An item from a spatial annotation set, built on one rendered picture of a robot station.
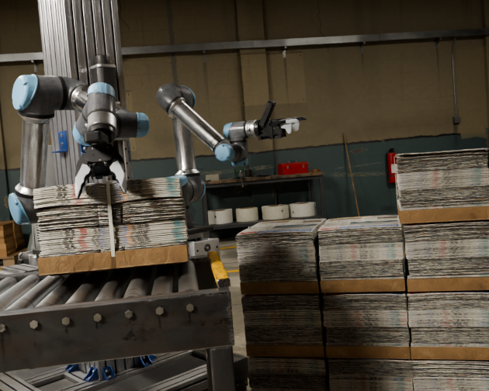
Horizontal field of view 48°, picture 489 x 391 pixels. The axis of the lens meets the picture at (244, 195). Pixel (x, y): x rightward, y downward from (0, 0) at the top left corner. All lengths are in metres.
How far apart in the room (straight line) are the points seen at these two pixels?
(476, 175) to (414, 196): 0.20
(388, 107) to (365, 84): 0.52
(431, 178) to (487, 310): 0.46
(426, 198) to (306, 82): 7.07
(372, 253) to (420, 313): 0.25
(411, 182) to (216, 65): 6.99
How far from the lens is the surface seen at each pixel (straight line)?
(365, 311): 1.97
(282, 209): 8.03
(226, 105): 8.62
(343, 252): 1.94
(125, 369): 2.57
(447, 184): 1.92
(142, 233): 1.45
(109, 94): 1.56
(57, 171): 2.56
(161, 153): 8.54
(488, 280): 1.96
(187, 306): 1.21
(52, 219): 1.48
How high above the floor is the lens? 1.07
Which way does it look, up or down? 3 degrees down
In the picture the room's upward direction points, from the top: 5 degrees counter-clockwise
